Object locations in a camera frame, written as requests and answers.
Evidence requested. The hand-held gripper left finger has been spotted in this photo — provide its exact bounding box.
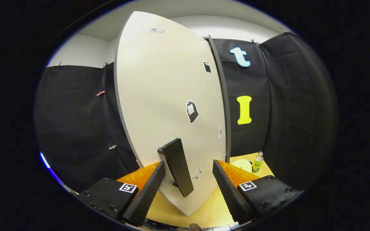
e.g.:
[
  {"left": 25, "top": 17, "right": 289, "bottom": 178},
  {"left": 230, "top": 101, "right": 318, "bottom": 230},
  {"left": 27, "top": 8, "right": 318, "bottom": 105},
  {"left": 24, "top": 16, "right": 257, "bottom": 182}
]
[{"left": 78, "top": 161, "right": 165, "bottom": 227}]

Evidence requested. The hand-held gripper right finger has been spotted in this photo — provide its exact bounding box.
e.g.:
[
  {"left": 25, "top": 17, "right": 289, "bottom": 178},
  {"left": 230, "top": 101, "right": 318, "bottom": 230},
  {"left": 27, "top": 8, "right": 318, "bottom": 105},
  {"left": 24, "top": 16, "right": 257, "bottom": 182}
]
[{"left": 212, "top": 159, "right": 301, "bottom": 225}]

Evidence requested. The black door handle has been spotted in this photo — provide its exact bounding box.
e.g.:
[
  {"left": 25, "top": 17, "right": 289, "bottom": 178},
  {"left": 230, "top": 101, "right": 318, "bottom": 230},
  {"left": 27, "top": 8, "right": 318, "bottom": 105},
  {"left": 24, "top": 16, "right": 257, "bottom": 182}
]
[{"left": 158, "top": 138, "right": 194, "bottom": 198}]

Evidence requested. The grey shoe cabinet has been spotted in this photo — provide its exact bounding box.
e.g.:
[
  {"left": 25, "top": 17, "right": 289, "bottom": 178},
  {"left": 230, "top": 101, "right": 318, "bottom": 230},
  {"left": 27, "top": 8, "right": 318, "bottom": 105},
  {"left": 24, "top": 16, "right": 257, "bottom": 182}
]
[{"left": 204, "top": 36, "right": 231, "bottom": 162}]

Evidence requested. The beige shoe cabinet door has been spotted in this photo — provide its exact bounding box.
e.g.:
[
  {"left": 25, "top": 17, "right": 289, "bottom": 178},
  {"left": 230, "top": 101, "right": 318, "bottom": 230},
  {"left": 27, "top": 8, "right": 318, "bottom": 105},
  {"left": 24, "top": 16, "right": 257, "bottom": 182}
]
[{"left": 114, "top": 11, "right": 227, "bottom": 216}]

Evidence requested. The yellow plush toy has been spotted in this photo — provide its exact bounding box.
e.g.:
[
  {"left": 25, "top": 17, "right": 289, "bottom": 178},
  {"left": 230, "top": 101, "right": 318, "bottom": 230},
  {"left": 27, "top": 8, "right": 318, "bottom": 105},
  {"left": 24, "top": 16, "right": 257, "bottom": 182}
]
[{"left": 231, "top": 159, "right": 253, "bottom": 172}]

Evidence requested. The green drink bottle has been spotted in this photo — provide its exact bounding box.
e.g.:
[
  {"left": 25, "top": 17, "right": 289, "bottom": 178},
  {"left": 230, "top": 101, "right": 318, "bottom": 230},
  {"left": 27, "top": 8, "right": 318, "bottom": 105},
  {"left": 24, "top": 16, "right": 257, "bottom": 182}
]
[{"left": 251, "top": 151, "right": 264, "bottom": 174}]

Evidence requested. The black backdrop cloth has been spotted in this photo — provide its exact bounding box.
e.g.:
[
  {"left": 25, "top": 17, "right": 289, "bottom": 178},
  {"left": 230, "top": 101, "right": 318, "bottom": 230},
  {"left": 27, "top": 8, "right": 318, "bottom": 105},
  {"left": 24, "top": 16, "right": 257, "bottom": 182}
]
[{"left": 34, "top": 32, "right": 338, "bottom": 193}]

